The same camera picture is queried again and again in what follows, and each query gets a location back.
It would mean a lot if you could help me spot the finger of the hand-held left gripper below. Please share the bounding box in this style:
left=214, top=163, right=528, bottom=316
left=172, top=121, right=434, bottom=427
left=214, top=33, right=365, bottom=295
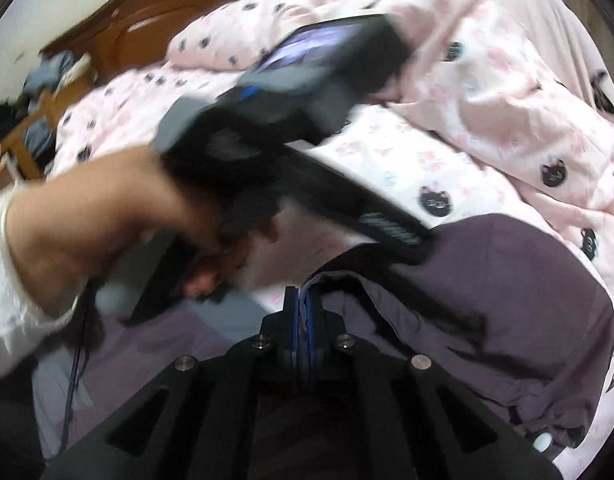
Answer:
left=279, top=146, right=437, bottom=266

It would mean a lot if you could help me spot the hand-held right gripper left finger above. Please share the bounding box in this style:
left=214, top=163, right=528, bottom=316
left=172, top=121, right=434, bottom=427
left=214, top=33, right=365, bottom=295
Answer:
left=40, top=286, right=302, bottom=480

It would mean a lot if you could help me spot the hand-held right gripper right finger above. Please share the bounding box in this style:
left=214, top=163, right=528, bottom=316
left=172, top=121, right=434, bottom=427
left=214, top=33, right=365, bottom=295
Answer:
left=302, top=290, right=565, bottom=480

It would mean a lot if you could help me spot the purple grey hooded jacket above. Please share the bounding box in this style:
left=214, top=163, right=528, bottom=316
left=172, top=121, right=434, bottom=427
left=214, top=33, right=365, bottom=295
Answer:
left=32, top=212, right=614, bottom=466

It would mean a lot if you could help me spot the person's left forearm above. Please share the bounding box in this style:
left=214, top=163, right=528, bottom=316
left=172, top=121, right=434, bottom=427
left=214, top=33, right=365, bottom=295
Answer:
left=0, top=160, right=113, bottom=381

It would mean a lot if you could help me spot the pile of blue dark clothes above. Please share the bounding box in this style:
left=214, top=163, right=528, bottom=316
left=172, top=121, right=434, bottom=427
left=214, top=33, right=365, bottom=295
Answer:
left=0, top=50, right=93, bottom=171

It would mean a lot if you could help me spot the person's left hand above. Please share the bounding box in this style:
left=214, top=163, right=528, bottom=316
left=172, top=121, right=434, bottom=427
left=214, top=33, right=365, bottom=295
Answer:
left=102, top=147, right=250, bottom=301

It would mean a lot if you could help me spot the brown wooden headboard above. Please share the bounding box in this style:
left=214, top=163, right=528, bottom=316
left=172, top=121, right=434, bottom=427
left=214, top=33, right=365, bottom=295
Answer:
left=40, top=0, right=343, bottom=86

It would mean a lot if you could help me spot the pink cat print quilt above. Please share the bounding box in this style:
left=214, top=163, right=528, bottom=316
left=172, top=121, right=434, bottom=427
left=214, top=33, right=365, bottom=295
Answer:
left=52, top=0, right=614, bottom=480

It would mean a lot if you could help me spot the white butterfly print pillow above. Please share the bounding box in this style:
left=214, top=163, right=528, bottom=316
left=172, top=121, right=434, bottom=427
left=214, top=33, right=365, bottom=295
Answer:
left=479, top=0, right=614, bottom=116

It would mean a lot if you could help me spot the wooden chair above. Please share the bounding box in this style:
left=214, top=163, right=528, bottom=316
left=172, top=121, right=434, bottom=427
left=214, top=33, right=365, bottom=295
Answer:
left=0, top=67, right=98, bottom=181

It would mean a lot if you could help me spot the person's black trouser leg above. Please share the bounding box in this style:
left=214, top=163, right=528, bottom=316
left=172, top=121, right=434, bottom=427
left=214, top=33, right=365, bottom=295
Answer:
left=0, top=370, right=43, bottom=480

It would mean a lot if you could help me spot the black cable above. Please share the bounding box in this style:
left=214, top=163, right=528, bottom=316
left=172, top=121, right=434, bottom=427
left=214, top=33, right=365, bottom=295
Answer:
left=62, top=280, right=94, bottom=453

